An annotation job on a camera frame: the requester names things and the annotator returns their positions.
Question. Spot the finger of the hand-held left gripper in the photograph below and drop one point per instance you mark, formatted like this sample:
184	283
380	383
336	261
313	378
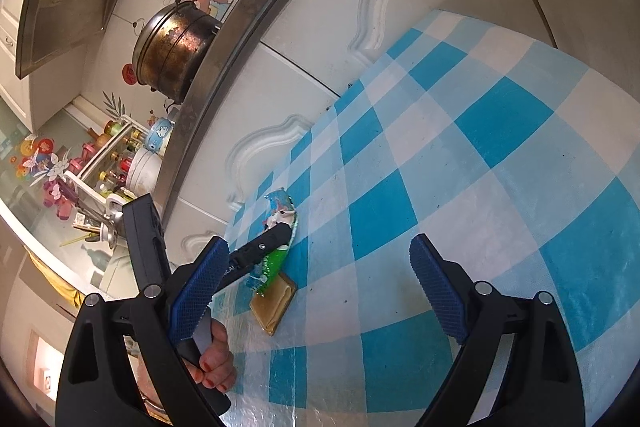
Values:
262	247

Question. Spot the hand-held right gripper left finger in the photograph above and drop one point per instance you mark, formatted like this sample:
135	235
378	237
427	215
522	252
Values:
197	292

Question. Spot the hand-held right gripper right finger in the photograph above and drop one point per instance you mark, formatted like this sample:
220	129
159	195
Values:
440	292

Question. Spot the blue cow print wrapper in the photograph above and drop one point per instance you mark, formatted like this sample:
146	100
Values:
277	212

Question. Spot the person's left hand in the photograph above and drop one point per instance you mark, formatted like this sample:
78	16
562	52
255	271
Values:
220	367

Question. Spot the white cabinet door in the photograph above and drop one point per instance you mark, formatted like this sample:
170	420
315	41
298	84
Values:
250	107
200	227
325	32

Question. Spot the brown flat packet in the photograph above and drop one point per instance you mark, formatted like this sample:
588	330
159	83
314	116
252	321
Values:
275	307

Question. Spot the white bowl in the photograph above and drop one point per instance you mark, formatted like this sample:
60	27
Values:
145	172

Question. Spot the blue white checkered tablecloth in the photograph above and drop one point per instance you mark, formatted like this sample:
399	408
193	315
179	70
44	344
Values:
450	207

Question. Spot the white seasoning rack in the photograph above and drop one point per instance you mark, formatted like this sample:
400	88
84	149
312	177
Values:
75	181

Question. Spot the yellow hanging cloth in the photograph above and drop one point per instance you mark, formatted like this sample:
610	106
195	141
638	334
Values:
55	282

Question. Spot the blue cartoon bowl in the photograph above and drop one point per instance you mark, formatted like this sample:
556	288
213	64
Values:
160	134

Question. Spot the window with flower stickers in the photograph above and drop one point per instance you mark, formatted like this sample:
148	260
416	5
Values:
30	187

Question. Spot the tarnished steel stockpot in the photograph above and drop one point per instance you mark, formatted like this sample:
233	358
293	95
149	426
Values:
175	52

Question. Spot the steel-edged kitchen counter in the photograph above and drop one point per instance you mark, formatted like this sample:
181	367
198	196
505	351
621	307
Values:
240	22

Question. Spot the white wall cabinet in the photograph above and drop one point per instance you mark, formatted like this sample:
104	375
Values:
15	82

